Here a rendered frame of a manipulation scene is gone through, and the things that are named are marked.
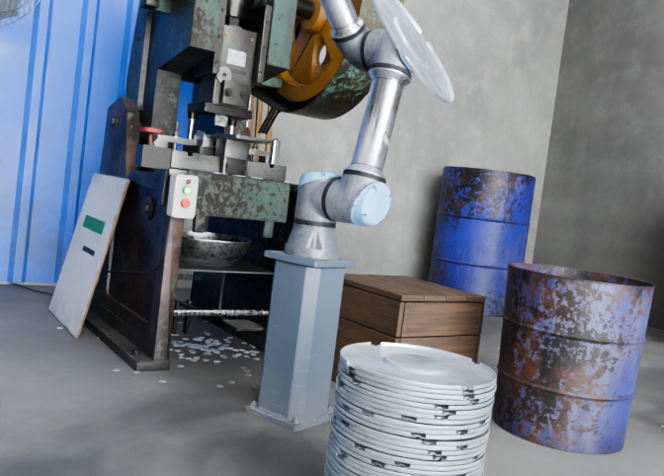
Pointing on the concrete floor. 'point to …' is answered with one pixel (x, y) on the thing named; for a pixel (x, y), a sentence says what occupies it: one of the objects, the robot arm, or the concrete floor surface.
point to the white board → (88, 251)
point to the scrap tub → (570, 357)
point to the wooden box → (408, 315)
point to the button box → (168, 212)
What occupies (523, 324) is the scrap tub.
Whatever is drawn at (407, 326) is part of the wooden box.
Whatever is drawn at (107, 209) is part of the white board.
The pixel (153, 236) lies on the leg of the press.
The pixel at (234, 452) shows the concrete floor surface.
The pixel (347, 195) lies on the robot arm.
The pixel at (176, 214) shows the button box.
